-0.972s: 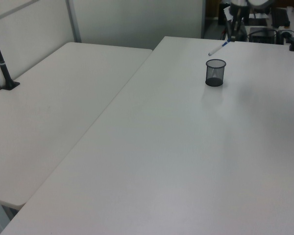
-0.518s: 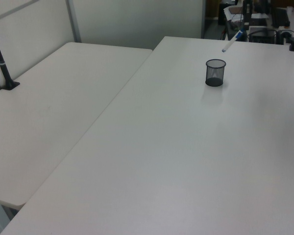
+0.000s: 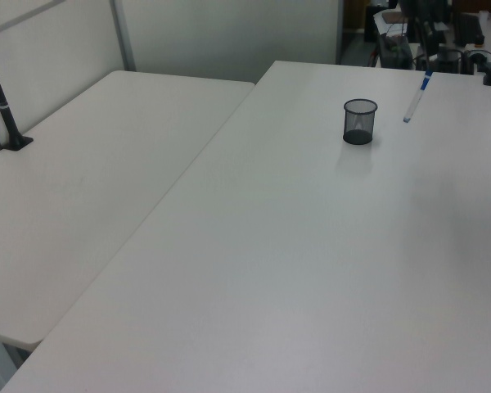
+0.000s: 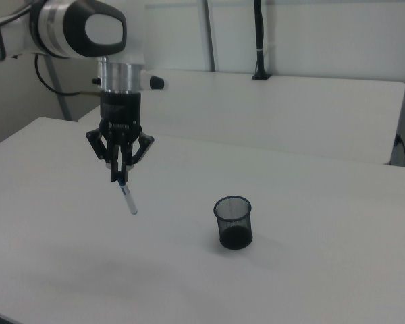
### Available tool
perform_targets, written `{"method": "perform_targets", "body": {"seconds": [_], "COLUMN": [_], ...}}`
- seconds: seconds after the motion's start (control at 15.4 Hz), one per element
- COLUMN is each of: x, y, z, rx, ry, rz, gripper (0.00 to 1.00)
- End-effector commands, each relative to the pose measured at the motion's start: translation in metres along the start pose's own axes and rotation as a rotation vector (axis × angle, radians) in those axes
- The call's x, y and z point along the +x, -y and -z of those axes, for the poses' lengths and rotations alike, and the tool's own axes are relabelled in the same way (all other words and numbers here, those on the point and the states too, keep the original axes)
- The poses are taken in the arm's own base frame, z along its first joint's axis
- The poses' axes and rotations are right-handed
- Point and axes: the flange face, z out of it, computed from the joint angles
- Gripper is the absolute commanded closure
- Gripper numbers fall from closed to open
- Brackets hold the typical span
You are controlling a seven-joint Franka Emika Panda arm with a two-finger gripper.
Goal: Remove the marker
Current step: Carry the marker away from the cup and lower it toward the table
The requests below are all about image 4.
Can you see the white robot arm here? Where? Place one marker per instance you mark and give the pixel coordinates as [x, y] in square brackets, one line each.
[71, 30]

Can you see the black mesh pen cup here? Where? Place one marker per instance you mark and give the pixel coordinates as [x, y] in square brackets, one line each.
[236, 236]

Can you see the white side table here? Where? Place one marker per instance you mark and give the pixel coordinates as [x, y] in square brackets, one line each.
[273, 111]

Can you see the grey partition post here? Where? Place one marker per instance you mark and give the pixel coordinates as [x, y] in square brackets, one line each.
[209, 33]
[62, 108]

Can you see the black camera pole with base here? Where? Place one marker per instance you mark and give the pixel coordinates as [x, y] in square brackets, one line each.
[259, 33]

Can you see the blue and white marker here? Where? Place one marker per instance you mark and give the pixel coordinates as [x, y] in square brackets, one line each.
[127, 197]

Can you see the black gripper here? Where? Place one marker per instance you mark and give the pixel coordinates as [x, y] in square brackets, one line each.
[121, 111]

